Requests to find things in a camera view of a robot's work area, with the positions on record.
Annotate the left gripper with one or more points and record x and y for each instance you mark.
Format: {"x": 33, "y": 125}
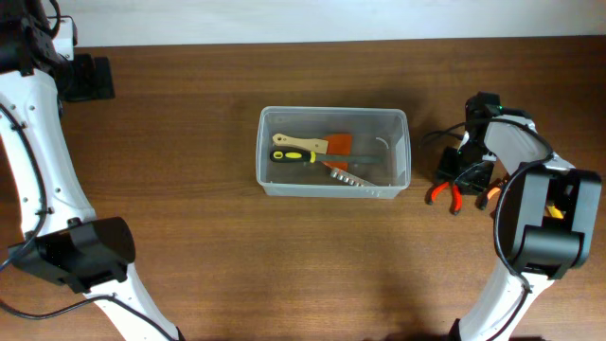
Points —
{"x": 99, "y": 82}

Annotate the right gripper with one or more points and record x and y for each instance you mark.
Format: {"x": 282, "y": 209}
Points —
{"x": 476, "y": 182}

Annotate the orange black needle nose pliers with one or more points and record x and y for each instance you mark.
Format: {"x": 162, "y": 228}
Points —
{"x": 491, "y": 191}

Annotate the orange scraper wooden handle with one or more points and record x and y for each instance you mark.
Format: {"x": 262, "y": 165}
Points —
{"x": 337, "y": 144}

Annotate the metal file yellow black handle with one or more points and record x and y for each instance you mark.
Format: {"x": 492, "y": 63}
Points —
{"x": 283, "y": 156}

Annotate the socket set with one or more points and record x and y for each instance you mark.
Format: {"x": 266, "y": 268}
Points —
{"x": 349, "y": 178}

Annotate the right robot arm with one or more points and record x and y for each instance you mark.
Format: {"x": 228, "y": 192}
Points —
{"x": 544, "y": 219}

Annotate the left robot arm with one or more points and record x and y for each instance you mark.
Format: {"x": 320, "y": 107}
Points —
{"x": 65, "y": 242}

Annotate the clear plastic container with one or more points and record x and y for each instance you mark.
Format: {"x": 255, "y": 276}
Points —
{"x": 377, "y": 132}

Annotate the screwdriver set clear case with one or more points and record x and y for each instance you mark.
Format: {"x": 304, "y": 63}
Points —
{"x": 553, "y": 212}

